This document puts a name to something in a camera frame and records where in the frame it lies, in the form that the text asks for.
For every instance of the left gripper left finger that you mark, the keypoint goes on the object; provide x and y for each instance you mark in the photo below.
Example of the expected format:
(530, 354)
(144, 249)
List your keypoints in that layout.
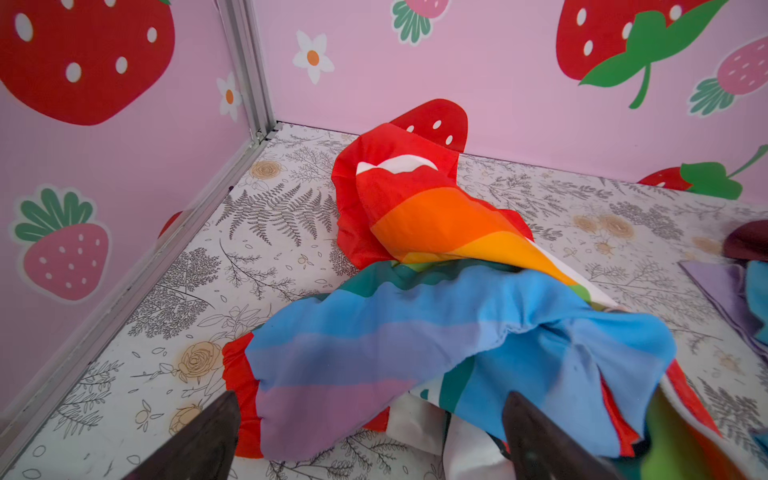
(203, 449)

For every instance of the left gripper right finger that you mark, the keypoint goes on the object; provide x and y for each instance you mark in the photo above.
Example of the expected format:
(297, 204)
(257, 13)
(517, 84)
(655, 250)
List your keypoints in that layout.
(539, 449)

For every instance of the rainbow printed cloth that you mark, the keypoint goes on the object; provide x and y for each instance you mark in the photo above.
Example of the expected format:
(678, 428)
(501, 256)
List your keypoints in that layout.
(454, 306)

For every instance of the lilac purple cloth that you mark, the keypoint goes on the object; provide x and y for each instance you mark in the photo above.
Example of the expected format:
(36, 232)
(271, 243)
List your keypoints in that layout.
(724, 286)

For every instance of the blue cloth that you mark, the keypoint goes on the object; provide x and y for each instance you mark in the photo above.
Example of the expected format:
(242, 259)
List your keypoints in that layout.
(756, 295)

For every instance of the dark maroon cloth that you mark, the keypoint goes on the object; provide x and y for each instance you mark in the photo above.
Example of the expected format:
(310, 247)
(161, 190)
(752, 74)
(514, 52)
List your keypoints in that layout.
(749, 242)

